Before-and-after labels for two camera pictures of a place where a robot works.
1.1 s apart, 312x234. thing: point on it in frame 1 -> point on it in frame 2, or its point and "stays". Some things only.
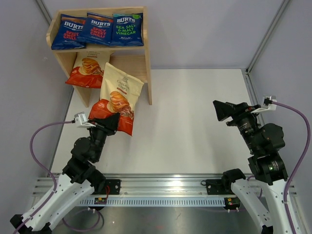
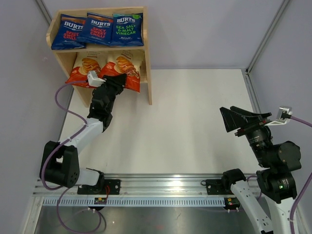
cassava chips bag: x=120 y=93 -> x=121 y=62
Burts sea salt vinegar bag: x=127 y=29 stays
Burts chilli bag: x=99 y=29 stays
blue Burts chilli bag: x=70 y=28 stays
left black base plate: x=114 y=185 stays
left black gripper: x=108 y=125 -> x=118 y=82
